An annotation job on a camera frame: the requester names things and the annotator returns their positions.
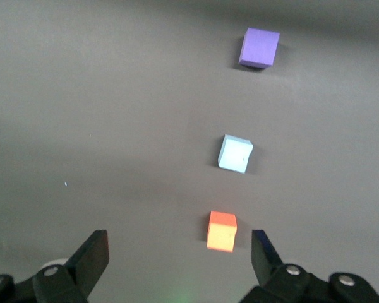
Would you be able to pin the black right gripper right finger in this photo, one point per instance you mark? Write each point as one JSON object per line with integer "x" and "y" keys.
{"x": 271, "y": 274}

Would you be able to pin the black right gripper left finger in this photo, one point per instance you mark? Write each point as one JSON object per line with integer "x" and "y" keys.
{"x": 82, "y": 271}

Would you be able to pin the light blue foam block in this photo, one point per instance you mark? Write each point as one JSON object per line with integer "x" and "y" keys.
{"x": 235, "y": 156}

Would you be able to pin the orange foam block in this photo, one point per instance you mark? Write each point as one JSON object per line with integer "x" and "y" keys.
{"x": 221, "y": 235}

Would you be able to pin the purple foam block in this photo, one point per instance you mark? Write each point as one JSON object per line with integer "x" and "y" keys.
{"x": 259, "y": 47}

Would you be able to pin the dark grey table mat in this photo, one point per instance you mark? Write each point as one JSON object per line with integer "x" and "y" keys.
{"x": 82, "y": 94}

